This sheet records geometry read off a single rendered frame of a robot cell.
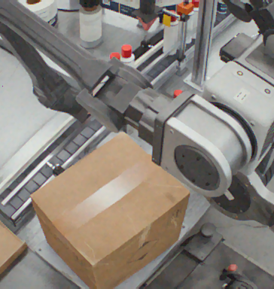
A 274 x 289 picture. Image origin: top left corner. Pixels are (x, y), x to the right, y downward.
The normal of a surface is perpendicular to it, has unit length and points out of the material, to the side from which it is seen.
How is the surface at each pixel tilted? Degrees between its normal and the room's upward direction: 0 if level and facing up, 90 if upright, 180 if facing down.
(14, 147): 0
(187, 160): 90
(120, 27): 0
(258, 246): 0
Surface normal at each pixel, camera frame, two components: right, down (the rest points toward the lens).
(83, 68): 0.14, -0.13
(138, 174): 0.02, -0.61
